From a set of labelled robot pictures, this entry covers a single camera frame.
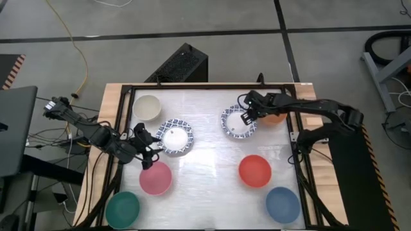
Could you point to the grey flat monitor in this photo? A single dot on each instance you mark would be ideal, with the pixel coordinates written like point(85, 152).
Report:
point(16, 128)

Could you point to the black computer tower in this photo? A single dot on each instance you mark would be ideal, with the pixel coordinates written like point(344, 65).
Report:
point(180, 64)

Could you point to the grey metal stand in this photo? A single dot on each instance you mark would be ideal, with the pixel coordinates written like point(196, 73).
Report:
point(379, 80)

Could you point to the red bowl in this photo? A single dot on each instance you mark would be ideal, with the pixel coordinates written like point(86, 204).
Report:
point(255, 170)

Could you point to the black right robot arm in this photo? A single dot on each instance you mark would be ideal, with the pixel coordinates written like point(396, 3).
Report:
point(321, 106)

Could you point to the black table frame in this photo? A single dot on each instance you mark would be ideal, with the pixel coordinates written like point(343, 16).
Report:
point(208, 86)

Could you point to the green bowl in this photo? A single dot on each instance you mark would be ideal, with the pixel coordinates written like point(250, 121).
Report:
point(122, 210)

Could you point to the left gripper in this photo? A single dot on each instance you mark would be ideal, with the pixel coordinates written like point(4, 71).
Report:
point(143, 146)

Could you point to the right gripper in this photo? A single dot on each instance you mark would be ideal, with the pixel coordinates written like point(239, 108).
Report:
point(260, 101)

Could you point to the orange bowl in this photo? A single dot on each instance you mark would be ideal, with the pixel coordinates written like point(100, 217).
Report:
point(274, 119)

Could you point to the small hazard striped mat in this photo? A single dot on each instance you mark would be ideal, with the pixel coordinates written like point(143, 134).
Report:
point(8, 69)

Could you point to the pink bowl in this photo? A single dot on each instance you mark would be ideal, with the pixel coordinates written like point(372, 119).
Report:
point(156, 179)

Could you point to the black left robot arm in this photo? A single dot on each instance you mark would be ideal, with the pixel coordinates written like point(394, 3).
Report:
point(93, 131)

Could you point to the cream bowl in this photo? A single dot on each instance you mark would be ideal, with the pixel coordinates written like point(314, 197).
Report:
point(146, 107)

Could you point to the large hazard striped black mat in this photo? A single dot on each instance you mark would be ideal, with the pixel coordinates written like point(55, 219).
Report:
point(356, 186)

